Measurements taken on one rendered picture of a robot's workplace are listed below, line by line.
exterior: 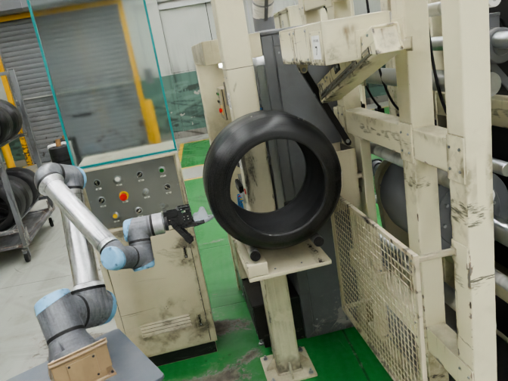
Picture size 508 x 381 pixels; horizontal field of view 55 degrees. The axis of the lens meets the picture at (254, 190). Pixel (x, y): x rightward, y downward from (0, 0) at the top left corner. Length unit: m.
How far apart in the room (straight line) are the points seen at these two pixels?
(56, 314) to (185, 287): 1.00
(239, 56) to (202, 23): 8.86
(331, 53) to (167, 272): 1.65
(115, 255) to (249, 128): 0.71
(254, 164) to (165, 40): 8.95
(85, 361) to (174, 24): 9.60
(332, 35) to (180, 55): 9.48
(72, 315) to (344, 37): 1.46
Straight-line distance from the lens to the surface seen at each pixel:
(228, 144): 1.93
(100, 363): 2.09
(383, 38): 1.69
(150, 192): 2.75
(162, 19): 11.15
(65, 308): 2.11
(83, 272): 2.26
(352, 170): 2.40
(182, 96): 11.07
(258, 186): 2.36
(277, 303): 2.62
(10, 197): 5.32
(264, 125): 1.93
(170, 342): 3.07
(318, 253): 2.24
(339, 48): 1.73
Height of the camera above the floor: 1.75
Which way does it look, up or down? 17 degrees down
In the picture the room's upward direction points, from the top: 10 degrees counter-clockwise
